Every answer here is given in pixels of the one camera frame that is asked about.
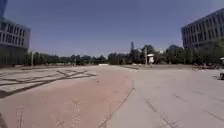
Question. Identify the grey stone paved plaza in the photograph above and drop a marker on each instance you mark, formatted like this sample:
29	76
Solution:
173	100

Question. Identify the row of trees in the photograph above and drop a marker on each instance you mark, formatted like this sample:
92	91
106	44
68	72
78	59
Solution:
116	58

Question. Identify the vehicle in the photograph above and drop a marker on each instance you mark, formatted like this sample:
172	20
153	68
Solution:
222	76

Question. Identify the pale pole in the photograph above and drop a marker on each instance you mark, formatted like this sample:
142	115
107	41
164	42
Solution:
145	58

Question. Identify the grey office building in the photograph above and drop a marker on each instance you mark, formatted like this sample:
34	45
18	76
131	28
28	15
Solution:
204	30

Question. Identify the small white structure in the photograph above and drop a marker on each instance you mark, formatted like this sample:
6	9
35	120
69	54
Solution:
150	58

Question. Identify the grey building with window rows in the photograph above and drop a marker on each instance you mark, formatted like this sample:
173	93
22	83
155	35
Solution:
13	35

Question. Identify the reddish paved ground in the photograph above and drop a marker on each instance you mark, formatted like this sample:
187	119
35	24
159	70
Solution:
80	100

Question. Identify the blue glass tower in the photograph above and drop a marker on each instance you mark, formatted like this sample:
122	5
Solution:
2	7

